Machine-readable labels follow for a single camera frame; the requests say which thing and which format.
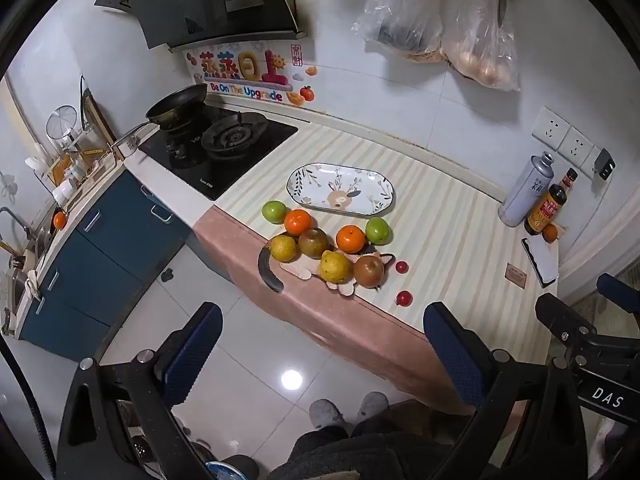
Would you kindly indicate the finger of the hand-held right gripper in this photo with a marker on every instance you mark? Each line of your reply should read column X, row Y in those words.
column 617, row 290
column 560, row 312

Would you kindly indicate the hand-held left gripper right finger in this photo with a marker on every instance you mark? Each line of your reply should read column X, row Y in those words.
column 455, row 350

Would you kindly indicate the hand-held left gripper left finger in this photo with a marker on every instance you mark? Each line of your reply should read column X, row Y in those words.
column 195, row 350

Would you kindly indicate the brown russet apple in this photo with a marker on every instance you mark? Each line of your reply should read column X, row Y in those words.
column 369, row 271
column 313, row 242

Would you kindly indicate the yellow lemon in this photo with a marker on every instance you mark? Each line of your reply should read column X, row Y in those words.
column 334, row 266
column 283, row 248

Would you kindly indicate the green apple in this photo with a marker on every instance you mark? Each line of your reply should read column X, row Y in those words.
column 274, row 211
column 377, row 230

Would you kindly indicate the oval floral ceramic plate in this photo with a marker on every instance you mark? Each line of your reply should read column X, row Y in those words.
column 320, row 180

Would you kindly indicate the black-edged white notepad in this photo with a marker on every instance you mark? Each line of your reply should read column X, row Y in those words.
column 542, row 260

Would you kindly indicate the small brown card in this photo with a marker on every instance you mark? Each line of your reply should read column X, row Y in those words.
column 515, row 275

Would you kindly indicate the red cherry tomato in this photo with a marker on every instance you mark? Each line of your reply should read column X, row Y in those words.
column 401, row 267
column 404, row 298

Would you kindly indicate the small orange tangerine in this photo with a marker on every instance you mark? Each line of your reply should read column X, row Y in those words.
column 59, row 220
column 550, row 233

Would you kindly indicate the small black floor object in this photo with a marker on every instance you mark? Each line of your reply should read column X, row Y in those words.
column 167, row 275

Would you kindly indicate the grey slipper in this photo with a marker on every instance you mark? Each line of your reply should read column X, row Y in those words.
column 322, row 414
column 372, row 406

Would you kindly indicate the dark sauce bottle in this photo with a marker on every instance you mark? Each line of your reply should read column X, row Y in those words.
column 547, row 207

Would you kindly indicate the cat-shaped mat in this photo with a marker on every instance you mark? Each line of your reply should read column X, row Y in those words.
column 272, row 277

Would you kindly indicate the grey gas canister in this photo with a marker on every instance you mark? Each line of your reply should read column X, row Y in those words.
column 525, row 195

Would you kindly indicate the black plug adapter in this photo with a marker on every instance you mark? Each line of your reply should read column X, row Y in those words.
column 604, row 164

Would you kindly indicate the striped table mat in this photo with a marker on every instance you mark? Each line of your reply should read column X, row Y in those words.
column 450, row 210

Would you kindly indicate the person's dark trousers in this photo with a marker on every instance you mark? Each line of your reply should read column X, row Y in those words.
column 350, row 452

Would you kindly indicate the dish rack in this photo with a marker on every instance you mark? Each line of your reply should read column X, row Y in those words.
column 70, row 170

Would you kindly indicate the black gas stove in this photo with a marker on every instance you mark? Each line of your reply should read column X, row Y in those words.
column 260, row 140

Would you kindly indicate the metal sink faucet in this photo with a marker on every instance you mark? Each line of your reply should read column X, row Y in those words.
column 12, row 220

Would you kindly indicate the black frying pan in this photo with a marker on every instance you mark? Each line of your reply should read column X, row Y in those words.
column 177, row 105

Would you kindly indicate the wooden cutting board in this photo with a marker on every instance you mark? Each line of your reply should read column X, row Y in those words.
column 97, row 115

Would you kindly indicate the metal mesh strainer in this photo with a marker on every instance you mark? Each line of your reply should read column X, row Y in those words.
column 62, row 125

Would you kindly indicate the clear plastic bag pale contents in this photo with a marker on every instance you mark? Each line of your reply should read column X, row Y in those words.
column 480, row 55

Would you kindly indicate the colourful printed box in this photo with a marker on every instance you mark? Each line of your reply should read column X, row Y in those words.
column 240, row 67

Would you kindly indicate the clear plastic bag dark contents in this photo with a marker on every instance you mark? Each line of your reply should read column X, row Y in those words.
column 400, row 20

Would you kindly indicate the black range hood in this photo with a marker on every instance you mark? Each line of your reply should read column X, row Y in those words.
column 200, row 5

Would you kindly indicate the white wall socket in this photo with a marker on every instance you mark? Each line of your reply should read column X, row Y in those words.
column 550, row 126
column 576, row 149

